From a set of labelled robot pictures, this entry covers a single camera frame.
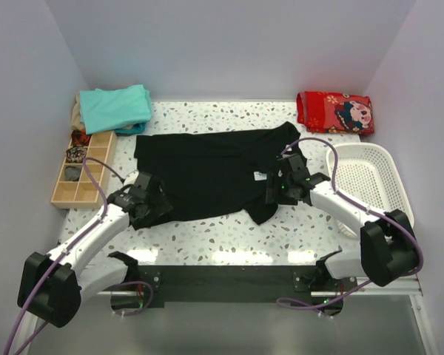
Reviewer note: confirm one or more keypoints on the white perforated plastic basket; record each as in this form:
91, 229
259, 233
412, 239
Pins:
367, 172

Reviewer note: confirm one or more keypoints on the red black rolled sock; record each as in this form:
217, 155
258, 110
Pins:
80, 138

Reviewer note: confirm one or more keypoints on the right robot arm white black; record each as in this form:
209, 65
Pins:
387, 249

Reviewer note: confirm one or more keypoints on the folded teal t shirt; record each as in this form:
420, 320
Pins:
107, 110

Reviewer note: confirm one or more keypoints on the red cartoon print cloth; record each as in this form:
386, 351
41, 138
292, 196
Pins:
334, 112

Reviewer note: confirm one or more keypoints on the folded beige t shirt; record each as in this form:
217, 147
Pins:
75, 121

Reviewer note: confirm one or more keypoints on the wooden compartment organizer box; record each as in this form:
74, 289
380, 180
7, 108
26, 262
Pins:
84, 193

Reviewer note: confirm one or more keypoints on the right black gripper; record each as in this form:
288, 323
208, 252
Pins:
272, 183

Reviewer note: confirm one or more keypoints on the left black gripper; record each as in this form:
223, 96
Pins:
156, 212

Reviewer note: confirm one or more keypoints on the aluminium rail frame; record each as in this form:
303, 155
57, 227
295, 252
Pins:
373, 321

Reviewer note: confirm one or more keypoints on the patterned rolled sock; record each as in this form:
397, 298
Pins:
75, 154

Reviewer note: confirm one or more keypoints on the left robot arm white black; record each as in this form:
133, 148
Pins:
54, 285

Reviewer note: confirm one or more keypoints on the black t shirt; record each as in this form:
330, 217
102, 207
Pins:
213, 174

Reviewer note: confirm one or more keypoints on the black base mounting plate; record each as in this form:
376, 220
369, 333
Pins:
155, 286

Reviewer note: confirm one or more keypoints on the grey rolled sock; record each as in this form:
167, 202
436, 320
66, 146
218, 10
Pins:
72, 173

